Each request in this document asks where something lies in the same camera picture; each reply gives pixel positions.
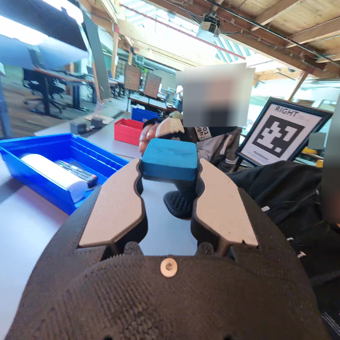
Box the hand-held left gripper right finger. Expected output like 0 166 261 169
191 158 259 257

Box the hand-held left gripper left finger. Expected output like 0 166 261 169
79 158 148 259

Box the blue black eraser block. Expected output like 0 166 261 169
141 138 198 182

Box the black remote control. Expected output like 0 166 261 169
54 159 99 186

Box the white bottle black cap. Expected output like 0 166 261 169
21 154 89 203

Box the blue plastic bin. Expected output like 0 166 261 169
131 107 160 123
0 133 130 216

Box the wooden top desk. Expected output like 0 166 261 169
128 94 168 112
35 68 99 112

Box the person's upper body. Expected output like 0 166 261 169
197 128 243 173

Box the white flip chart board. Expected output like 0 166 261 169
124 64 141 91
143 72 162 99

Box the red plastic tray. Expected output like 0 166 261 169
114 118 145 146

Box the black-sleeved operator arm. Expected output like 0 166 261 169
266 207 340 332

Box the ceiling projector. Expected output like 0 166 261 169
197 16 221 39

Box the black framed marker sign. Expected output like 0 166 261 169
235 97 334 166

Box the black panel on white stand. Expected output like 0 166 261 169
81 11 115 124

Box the black office chair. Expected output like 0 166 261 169
22 68 65 113

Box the studio softbox light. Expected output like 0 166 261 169
0 0 89 138

